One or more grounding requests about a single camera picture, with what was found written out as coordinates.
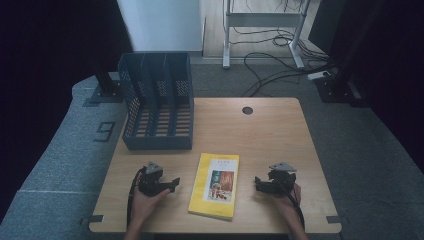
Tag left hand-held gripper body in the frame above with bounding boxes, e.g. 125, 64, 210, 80
137, 161, 168, 198

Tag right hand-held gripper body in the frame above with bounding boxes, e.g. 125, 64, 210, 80
268, 162, 298, 196

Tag yellow book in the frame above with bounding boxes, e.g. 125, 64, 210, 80
187, 152, 240, 222

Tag dark perforated file rack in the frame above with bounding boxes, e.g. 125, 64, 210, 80
117, 52, 195, 151

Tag person's right hand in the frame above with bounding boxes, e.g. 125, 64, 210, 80
270, 183, 303, 221

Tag person's left hand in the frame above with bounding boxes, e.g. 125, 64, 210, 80
129, 189, 172, 228

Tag black metal stand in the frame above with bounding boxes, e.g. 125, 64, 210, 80
82, 62, 125, 108
314, 0, 388, 109

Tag white power strip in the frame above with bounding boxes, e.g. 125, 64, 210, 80
306, 70, 331, 82

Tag white panel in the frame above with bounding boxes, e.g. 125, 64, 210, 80
116, 0, 205, 54

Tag dark curtain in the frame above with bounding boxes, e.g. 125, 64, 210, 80
0, 0, 135, 223
307, 0, 424, 176

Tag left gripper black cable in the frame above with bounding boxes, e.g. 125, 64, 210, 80
125, 167, 148, 228

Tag long black floor cable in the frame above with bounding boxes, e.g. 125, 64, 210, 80
241, 51, 335, 99

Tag coiled black floor cable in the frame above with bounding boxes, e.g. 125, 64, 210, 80
229, 26, 329, 48

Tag white metal desk frame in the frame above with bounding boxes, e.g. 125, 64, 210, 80
222, 0, 313, 70

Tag hanging black cables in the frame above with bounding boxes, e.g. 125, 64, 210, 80
244, 0, 312, 15

